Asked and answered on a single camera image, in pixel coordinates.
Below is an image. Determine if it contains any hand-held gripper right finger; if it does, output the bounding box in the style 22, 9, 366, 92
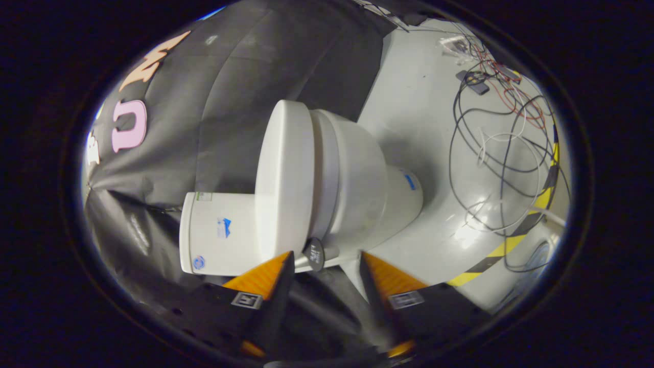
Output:
359, 250, 491, 358

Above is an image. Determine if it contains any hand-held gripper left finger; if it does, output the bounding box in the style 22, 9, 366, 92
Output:
169, 250, 296, 358

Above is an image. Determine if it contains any black lid handle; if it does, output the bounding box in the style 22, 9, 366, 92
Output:
302, 237, 341, 272

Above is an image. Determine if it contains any white toilet lid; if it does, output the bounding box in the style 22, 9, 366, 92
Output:
254, 100, 315, 261

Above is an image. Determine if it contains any white ceramic toilet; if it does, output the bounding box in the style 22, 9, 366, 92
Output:
179, 100, 425, 277

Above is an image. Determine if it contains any yellow black hazard tape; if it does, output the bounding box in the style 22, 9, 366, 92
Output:
447, 123, 561, 287

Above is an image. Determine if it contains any black backdrop cloth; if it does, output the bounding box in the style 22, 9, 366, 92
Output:
82, 0, 430, 358

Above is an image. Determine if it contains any small black flat device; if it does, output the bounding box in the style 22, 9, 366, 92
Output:
456, 70, 490, 96

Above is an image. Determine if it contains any clear plastic wrapper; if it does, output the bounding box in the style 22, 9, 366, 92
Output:
439, 35, 472, 56

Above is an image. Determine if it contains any tangle of floor cables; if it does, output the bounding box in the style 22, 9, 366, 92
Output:
449, 28, 570, 274

